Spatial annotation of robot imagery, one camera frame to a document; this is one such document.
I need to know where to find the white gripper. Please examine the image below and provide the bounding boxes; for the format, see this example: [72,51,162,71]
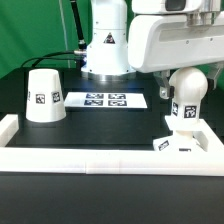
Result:
[128,13,224,99]

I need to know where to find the white lamp bulb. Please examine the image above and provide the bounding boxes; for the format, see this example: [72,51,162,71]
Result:
[169,67,208,122]

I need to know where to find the white lamp base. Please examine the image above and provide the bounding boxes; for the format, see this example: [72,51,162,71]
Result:
[153,115,207,152]

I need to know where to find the white lamp shade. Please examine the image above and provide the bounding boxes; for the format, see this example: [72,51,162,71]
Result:
[26,69,66,123]

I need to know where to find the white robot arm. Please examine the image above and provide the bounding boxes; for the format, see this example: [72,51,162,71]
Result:
[82,0,224,99]

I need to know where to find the white marker sheet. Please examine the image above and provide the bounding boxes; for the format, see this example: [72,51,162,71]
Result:
[65,92,147,109]

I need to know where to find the white U-shaped fence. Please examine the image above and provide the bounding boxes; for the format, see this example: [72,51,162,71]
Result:
[0,114,224,176]

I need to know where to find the black corrugated hose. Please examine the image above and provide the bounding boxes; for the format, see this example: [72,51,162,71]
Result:
[69,0,88,56]

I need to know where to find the black cable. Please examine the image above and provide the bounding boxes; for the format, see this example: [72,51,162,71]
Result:
[20,50,84,69]

